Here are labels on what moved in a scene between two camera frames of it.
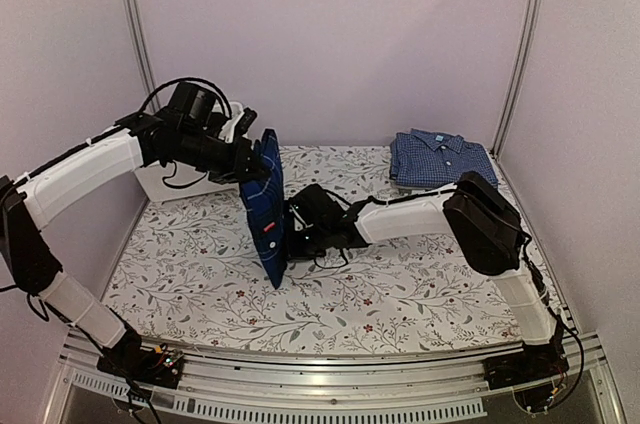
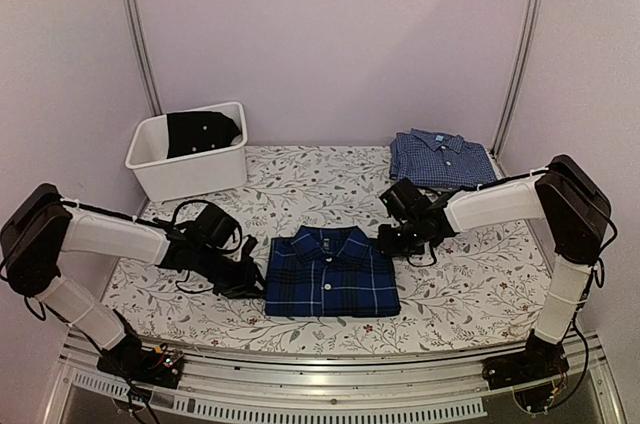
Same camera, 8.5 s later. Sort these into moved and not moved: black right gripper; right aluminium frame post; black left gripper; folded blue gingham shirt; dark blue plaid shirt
Moved: black right gripper; black left gripper; dark blue plaid shirt
Not moved: right aluminium frame post; folded blue gingham shirt
